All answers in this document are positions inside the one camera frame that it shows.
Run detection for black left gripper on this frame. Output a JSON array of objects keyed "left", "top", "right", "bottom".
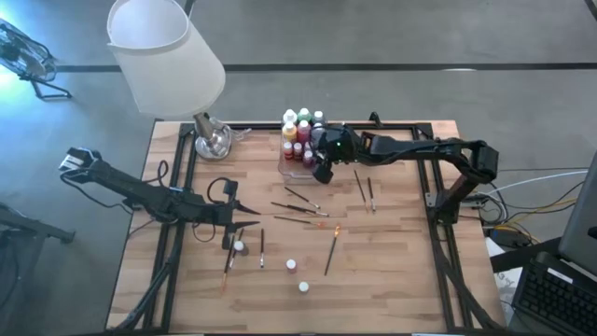
[{"left": 203, "top": 178, "right": 262, "bottom": 251}]

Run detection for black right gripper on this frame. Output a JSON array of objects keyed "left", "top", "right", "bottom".
[{"left": 312, "top": 123, "right": 365, "bottom": 185}]

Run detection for large yellow paint bottle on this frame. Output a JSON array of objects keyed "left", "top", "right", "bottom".
[{"left": 281, "top": 119, "right": 299, "bottom": 144}]

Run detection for clear plastic bin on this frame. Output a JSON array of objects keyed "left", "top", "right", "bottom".
[{"left": 276, "top": 121, "right": 327, "bottom": 182}]

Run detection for thin black paintbrush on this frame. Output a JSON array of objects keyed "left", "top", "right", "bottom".
[{"left": 229, "top": 227, "right": 245, "bottom": 271}]

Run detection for fan paintbrush orange bristles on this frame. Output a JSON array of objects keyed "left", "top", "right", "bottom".
[{"left": 272, "top": 215, "right": 326, "bottom": 230}]

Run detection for long paintbrush orange bristles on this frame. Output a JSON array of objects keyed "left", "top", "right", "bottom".
[{"left": 324, "top": 224, "right": 342, "bottom": 277}]

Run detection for silver lamp white shade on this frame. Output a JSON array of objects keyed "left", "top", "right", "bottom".
[{"left": 106, "top": 0, "right": 233, "bottom": 161}]

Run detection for black power box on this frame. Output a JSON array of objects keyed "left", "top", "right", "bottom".
[{"left": 489, "top": 227, "right": 532, "bottom": 249}]

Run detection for white printed paper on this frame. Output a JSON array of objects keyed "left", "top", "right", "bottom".
[{"left": 484, "top": 237, "right": 520, "bottom": 323}]

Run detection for black desk bar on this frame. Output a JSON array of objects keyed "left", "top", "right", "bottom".
[{"left": 489, "top": 236, "right": 563, "bottom": 274}]

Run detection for grey side table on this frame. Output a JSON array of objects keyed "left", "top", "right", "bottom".
[{"left": 0, "top": 203, "right": 76, "bottom": 245}]

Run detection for grey monitor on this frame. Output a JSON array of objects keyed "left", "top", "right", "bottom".
[{"left": 557, "top": 151, "right": 597, "bottom": 277}]

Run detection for black keyboard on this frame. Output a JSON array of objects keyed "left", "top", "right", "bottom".
[{"left": 511, "top": 251, "right": 597, "bottom": 336}]

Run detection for black floor fan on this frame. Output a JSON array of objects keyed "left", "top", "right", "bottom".
[{"left": 0, "top": 18, "right": 74, "bottom": 101}]

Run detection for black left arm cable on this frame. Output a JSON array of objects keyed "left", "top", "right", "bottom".
[{"left": 60, "top": 160, "right": 234, "bottom": 244}]

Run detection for clear lamp cord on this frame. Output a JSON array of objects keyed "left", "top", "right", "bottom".
[{"left": 215, "top": 117, "right": 254, "bottom": 143}]

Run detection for black cable bundle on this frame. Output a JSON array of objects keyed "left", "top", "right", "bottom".
[{"left": 459, "top": 186, "right": 514, "bottom": 228}]

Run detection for white cable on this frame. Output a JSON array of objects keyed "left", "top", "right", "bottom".
[{"left": 484, "top": 169, "right": 590, "bottom": 196}]

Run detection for yellow cable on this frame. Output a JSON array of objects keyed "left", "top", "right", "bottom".
[{"left": 489, "top": 196, "right": 580, "bottom": 231}]

